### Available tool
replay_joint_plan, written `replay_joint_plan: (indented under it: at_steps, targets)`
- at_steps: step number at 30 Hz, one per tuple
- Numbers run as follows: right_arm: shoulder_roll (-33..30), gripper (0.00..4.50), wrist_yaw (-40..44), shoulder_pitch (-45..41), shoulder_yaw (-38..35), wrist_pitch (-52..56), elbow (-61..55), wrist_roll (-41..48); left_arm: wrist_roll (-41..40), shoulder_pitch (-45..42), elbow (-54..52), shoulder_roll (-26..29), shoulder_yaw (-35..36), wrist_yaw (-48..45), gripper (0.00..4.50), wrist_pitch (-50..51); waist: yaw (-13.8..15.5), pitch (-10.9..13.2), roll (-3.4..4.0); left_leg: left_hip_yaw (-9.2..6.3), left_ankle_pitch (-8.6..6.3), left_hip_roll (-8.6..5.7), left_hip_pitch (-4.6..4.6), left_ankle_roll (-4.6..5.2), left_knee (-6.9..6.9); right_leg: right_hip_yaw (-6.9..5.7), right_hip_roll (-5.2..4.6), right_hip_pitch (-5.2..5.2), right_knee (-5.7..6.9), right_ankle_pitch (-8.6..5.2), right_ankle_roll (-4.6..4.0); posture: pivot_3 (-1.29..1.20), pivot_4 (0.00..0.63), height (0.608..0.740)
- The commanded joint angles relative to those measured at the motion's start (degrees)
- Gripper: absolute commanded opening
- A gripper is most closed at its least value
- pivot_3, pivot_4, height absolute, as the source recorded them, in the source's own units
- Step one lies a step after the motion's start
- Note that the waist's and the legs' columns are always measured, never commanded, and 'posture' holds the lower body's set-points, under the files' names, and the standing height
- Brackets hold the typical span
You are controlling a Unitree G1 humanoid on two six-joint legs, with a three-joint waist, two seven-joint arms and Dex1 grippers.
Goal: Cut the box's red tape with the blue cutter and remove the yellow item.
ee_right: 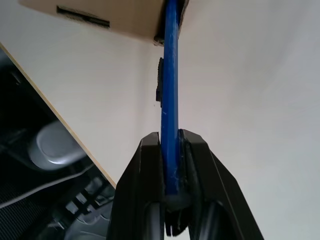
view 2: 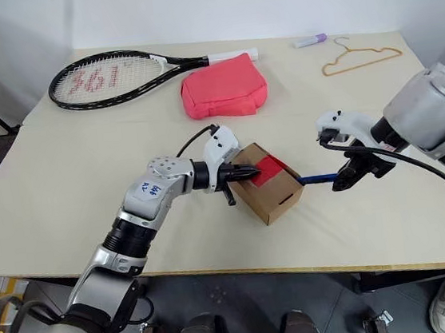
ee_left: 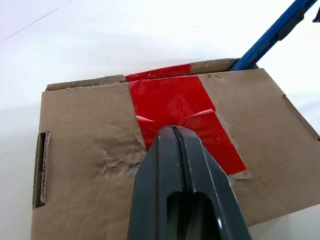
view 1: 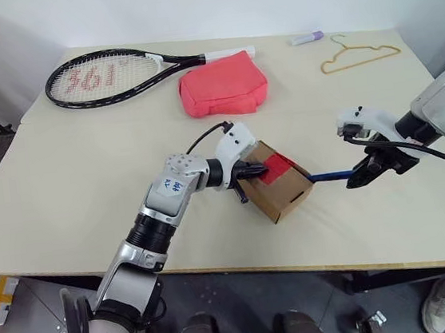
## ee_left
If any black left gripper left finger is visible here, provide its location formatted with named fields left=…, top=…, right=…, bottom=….
left=127, top=125, right=187, bottom=240

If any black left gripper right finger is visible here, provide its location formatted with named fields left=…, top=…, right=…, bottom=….
left=172, top=125, right=252, bottom=240

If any brown cardboard box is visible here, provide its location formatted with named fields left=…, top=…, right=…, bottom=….
left=31, top=57, right=320, bottom=240

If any red adhesive tape strip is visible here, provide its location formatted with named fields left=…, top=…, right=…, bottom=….
left=124, top=63, right=248, bottom=176

